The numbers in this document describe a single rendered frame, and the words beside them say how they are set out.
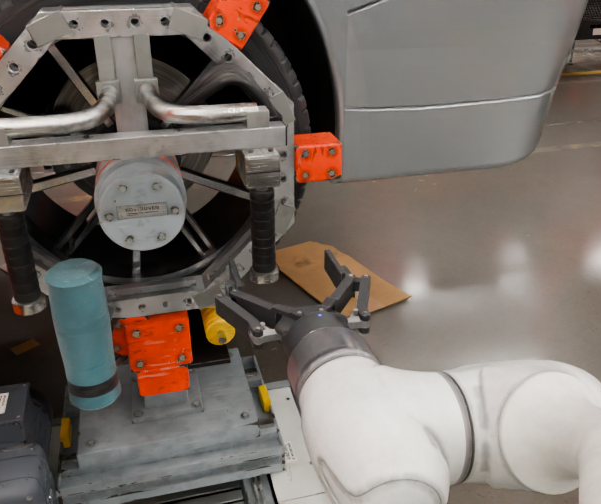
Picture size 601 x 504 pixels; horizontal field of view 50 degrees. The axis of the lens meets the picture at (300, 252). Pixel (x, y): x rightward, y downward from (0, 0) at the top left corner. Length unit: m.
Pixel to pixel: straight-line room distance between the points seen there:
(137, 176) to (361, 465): 0.59
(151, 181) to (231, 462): 0.77
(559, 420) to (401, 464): 0.13
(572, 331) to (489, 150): 1.04
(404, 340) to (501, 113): 0.96
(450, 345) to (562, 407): 1.62
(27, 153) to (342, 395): 0.54
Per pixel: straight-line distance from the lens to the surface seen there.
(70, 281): 1.06
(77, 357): 1.13
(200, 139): 0.90
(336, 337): 0.64
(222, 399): 1.57
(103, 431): 1.55
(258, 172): 0.90
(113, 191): 0.97
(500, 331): 2.29
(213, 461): 1.52
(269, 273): 0.97
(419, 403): 0.56
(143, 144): 0.90
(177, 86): 1.34
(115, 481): 1.52
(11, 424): 1.32
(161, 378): 1.31
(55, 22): 1.06
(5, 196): 0.90
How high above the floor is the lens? 1.24
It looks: 27 degrees down
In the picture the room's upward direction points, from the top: straight up
